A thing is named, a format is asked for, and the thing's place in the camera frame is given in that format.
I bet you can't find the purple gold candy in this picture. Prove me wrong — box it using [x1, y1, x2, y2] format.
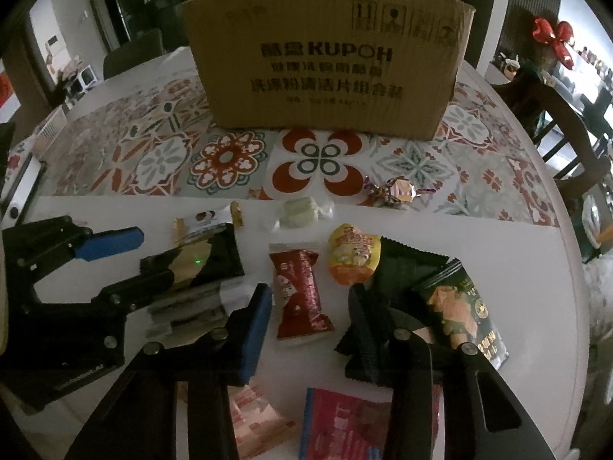
[364, 176, 435, 209]

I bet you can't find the red blue snack packet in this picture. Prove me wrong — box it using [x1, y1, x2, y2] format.
[298, 387, 432, 459]

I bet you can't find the black crinkled snack packet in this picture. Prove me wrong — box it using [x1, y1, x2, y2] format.
[334, 237, 451, 387]

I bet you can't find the dark upholstered chair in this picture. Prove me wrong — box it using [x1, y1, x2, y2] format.
[103, 28, 165, 80]

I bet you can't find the patterned tile table mat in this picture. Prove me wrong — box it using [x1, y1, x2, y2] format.
[39, 49, 560, 227]

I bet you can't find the silver tablet device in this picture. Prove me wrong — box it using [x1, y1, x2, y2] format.
[1, 154, 45, 230]

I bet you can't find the small brown white candy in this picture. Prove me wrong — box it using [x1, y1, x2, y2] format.
[174, 202, 243, 246]

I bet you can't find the orange yellow snack packet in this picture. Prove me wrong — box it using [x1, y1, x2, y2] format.
[328, 223, 381, 286]

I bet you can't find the black gold snack packet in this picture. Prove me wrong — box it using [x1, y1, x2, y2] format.
[139, 221, 245, 347]

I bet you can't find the red balloon bow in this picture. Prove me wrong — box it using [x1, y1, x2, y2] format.
[532, 17, 575, 71]

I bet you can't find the dark green snack bag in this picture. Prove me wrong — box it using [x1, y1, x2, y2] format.
[416, 259, 509, 370]

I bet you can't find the red snack bar packet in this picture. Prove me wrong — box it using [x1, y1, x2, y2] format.
[269, 242, 334, 347]

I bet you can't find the pink red snack packet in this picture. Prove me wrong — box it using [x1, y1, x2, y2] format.
[177, 382, 300, 460]

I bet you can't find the brown cardboard box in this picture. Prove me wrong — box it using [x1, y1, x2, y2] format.
[183, 0, 475, 140]

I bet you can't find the dark wooden chair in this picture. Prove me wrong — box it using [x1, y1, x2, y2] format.
[492, 67, 612, 214]

